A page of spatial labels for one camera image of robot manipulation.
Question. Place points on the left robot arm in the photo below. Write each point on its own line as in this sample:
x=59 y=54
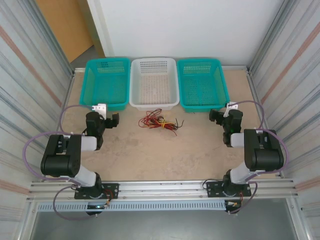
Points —
x=60 y=162

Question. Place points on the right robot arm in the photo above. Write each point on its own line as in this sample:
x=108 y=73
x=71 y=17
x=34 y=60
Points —
x=265 y=157

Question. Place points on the teal plastic basket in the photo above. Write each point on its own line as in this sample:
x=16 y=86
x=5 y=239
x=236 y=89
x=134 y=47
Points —
x=202 y=85
x=105 y=85

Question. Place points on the white plastic basket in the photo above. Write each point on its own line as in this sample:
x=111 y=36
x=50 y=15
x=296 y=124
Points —
x=153 y=85

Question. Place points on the wooden door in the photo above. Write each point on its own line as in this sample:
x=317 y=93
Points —
x=67 y=27

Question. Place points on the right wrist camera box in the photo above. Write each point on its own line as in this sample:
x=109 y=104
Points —
x=231 y=107

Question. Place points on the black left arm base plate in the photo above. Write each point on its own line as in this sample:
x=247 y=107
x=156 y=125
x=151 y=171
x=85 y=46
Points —
x=111 y=191

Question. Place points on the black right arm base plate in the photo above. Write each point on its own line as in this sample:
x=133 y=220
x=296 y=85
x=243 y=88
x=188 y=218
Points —
x=213 y=188

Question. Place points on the aluminium mounting rail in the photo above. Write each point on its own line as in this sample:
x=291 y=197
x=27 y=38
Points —
x=162 y=186

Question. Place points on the white door frame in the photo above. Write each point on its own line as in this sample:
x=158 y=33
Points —
x=100 y=27

